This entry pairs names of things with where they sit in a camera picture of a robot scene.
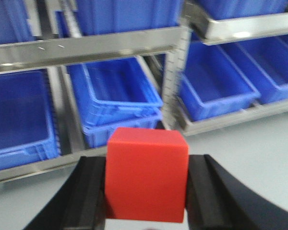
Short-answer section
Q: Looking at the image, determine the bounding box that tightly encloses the red cube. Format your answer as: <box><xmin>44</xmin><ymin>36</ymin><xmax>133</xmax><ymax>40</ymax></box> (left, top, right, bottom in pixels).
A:
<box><xmin>105</xmin><ymin>127</ymin><xmax>189</xmax><ymax>223</ymax></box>

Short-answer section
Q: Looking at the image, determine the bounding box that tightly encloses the steel rack right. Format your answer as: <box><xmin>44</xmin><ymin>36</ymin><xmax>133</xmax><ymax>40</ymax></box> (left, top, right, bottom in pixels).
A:
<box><xmin>177</xmin><ymin>0</ymin><xmax>288</xmax><ymax>136</ymax></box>

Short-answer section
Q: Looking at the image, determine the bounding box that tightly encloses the blue crate upper left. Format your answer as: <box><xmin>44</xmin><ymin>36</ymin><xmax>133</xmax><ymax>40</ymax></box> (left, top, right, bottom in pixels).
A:
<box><xmin>0</xmin><ymin>0</ymin><xmax>34</xmax><ymax>45</ymax></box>

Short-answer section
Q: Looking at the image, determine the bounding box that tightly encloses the stacked blue crate middle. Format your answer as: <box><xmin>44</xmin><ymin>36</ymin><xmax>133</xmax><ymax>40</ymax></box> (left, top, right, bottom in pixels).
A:
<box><xmin>67</xmin><ymin>57</ymin><xmax>163</xmax><ymax>148</ymax></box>

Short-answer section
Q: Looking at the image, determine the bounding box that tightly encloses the steel rack left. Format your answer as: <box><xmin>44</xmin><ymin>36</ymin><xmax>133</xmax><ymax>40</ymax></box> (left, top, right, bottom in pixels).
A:
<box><xmin>0</xmin><ymin>0</ymin><xmax>192</xmax><ymax>185</ymax></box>

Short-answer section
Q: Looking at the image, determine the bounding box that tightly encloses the blue crate upper right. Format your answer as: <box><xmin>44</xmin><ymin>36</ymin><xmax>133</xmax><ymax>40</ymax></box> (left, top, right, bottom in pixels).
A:
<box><xmin>197</xmin><ymin>0</ymin><xmax>288</xmax><ymax>20</ymax></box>

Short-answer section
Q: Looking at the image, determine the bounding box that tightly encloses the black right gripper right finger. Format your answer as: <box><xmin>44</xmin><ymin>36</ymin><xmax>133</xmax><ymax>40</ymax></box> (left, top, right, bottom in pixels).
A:
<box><xmin>186</xmin><ymin>155</ymin><xmax>288</xmax><ymax>230</ymax></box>

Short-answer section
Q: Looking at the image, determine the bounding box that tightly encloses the steel rack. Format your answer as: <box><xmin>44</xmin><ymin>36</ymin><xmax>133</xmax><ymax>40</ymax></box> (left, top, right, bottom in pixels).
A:
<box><xmin>0</xmin><ymin>0</ymin><xmax>192</xmax><ymax>185</ymax></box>
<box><xmin>177</xmin><ymin>0</ymin><xmax>288</xmax><ymax>136</ymax></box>

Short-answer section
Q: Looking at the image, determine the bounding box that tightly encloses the blue bin far right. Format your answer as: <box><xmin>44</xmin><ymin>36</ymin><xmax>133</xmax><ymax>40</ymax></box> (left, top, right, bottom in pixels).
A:
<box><xmin>221</xmin><ymin>37</ymin><xmax>288</xmax><ymax>104</ymax></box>

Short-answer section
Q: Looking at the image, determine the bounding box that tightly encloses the blue bin right rack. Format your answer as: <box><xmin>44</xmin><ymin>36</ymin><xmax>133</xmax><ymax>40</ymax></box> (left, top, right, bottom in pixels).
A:
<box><xmin>179</xmin><ymin>42</ymin><xmax>261</xmax><ymax>121</ymax></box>

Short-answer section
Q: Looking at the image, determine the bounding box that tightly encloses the blue crate upper middle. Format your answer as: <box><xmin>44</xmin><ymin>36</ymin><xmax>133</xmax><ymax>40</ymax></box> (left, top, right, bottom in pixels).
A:
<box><xmin>55</xmin><ymin>0</ymin><xmax>183</xmax><ymax>39</ymax></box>

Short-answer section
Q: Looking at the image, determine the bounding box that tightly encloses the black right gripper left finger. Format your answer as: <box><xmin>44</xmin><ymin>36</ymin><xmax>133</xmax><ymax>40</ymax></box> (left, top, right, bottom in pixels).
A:
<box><xmin>25</xmin><ymin>157</ymin><xmax>106</xmax><ymax>230</ymax></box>

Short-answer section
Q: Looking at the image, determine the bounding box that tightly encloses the blue crate lower left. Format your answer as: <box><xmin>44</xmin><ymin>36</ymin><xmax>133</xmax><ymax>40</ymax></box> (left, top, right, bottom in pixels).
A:
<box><xmin>0</xmin><ymin>69</ymin><xmax>60</xmax><ymax>171</ymax></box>

